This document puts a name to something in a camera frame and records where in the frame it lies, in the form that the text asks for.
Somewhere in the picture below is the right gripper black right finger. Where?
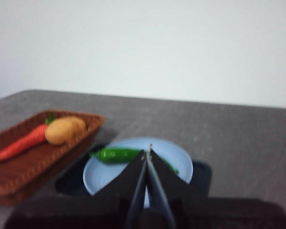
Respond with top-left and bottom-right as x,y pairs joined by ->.
147,148 -> 206,229

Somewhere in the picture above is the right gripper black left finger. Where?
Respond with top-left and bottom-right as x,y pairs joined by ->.
92,149 -> 148,229

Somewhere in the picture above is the blue round plate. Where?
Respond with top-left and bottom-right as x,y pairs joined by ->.
82,137 -> 194,208

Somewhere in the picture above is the green pepper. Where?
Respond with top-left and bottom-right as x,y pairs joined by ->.
89,147 -> 179,175

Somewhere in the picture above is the black rectangular tray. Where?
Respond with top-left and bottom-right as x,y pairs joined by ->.
54,142 -> 213,198

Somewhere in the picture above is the yellow-brown potato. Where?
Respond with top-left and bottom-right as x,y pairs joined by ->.
44,116 -> 88,146

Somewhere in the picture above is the brown wicker basket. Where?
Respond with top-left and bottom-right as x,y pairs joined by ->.
0,109 -> 105,206

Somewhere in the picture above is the orange carrot with green leaves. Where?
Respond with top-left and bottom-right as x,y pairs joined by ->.
0,113 -> 56,164

